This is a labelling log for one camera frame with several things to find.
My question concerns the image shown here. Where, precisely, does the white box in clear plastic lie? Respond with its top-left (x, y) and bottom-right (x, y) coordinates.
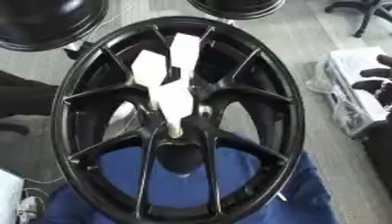
top-left (304, 45), bottom-right (392, 138)

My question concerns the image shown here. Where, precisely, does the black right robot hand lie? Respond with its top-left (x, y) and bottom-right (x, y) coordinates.
top-left (350, 53), bottom-right (392, 108)

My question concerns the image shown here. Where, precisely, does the black spoked wheel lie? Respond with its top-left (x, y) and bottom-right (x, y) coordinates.
top-left (49, 15), bottom-right (308, 224)

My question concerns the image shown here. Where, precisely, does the white power adapter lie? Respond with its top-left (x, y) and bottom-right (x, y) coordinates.
top-left (13, 195), bottom-right (46, 224)

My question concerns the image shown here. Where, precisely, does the black office chair base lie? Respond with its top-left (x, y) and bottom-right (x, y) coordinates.
top-left (323, 0), bottom-right (392, 39)

